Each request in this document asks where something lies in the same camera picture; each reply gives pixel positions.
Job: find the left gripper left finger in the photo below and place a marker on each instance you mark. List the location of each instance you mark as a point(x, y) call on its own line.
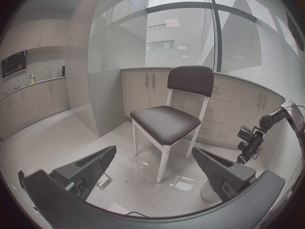
point(78, 175)

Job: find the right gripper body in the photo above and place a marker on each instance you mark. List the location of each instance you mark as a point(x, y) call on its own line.
point(253, 144)

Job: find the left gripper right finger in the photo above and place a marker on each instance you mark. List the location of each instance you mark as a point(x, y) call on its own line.
point(226, 178)

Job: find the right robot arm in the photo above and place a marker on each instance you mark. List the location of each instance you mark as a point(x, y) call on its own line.
point(269, 120)

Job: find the white trash bin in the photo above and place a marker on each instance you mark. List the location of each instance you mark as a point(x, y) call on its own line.
point(207, 192)

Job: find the grey padded white-framed chair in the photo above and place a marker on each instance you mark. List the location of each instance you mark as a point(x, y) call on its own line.
point(166, 123)

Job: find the beige kitchen base cabinet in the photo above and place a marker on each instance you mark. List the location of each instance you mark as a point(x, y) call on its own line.
point(35, 104)

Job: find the chrome faucet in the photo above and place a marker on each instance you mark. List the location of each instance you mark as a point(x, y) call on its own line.
point(49, 71)

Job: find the window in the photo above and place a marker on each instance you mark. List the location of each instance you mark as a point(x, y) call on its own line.
point(214, 32)

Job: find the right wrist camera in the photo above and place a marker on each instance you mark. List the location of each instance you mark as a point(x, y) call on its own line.
point(245, 132)

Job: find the beige kitchen wall cabinet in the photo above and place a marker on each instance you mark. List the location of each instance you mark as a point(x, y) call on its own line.
point(54, 32)

